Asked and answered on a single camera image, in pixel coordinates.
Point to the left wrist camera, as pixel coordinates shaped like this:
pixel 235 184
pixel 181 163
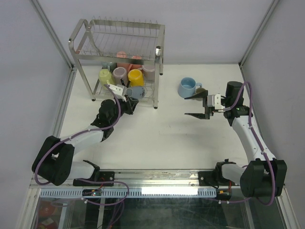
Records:
pixel 118 90

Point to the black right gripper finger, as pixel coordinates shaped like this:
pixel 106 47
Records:
pixel 196 115
pixel 202 96

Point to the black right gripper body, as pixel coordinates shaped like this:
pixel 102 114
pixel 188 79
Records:
pixel 208 109

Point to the small olive cup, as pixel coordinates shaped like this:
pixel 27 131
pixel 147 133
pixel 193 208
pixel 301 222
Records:
pixel 199 90

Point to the yellow mug black handle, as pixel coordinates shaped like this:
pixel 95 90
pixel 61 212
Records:
pixel 135 77

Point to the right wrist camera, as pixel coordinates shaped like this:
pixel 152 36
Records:
pixel 214 102

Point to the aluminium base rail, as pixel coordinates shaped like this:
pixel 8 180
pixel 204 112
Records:
pixel 136 178

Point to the pale green mug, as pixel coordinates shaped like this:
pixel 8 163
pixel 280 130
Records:
pixel 105 77

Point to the grey white small mug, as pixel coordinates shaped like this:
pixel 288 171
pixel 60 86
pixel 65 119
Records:
pixel 136 92

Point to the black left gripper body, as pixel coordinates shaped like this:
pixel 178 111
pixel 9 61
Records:
pixel 125 107

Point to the grey-blue round ceramic cup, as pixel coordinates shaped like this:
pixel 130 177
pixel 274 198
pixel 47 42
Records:
pixel 110 66

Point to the stainless steel dish rack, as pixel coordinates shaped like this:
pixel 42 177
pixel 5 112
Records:
pixel 119 41

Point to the lilac mug with handle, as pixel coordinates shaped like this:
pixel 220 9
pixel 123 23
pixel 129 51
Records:
pixel 149 72

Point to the lilac mug black handle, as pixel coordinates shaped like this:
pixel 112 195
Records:
pixel 119 75

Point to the light blue mug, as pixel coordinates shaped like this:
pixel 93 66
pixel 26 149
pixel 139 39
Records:
pixel 187 87

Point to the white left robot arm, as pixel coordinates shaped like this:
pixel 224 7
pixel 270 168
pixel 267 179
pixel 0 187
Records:
pixel 54 161

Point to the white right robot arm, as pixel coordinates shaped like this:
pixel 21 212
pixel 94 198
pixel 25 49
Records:
pixel 264 176

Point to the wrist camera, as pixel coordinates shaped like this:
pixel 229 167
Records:
pixel 118 90
pixel 214 102

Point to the white slotted cable duct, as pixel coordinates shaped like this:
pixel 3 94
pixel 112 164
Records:
pixel 145 192

